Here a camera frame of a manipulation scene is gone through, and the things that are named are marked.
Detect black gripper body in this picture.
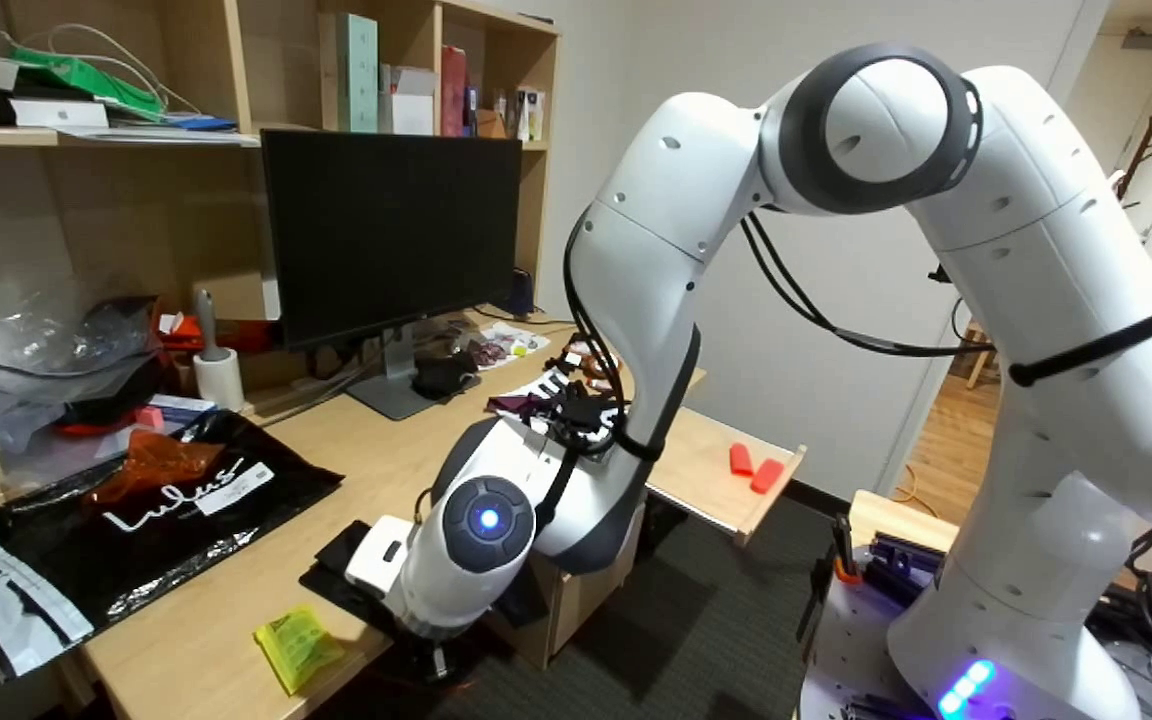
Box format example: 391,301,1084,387
385,606,474,685

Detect small black device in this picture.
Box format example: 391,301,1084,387
298,517,408,632

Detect grey robot base platform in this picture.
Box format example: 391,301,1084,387
794,570,1152,720

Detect wooden drawer unit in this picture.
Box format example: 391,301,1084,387
521,485,655,672

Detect light wooden desk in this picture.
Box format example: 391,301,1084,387
61,309,807,720

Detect black printed plastic bag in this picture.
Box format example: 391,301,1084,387
0,403,350,678

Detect black pouch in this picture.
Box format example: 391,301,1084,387
408,323,475,403

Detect black and white clothes pile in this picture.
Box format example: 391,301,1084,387
521,337,635,453

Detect printed paper sheet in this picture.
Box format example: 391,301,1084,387
463,315,556,381

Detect orange crumpled wrapper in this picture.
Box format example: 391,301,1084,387
93,421,234,511

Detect white cylindrical holder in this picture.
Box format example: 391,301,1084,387
188,283,252,415

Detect cardboard box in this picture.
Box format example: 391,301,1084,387
192,267,284,326

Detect red packet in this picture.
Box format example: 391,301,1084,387
144,304,209,354

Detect black computer monitor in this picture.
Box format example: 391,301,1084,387
261,125,530,422

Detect clear plastic bag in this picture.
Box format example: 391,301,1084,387
0,293,166,453

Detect dark box with purple lights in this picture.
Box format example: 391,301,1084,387
852,528,946,606

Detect wooden stool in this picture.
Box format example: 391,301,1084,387
844,485,963,558

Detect teal book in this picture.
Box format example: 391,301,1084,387
341,9,385,134

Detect wooden shelf unit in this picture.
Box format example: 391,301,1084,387
0,0,570,511

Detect white flat box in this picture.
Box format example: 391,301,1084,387
6,92,118,134

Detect green plastic item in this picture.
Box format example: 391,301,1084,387
0,29,176,126

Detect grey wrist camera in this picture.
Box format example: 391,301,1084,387
341,511,417,594

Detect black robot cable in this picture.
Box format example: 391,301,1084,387
556,194,1152,465

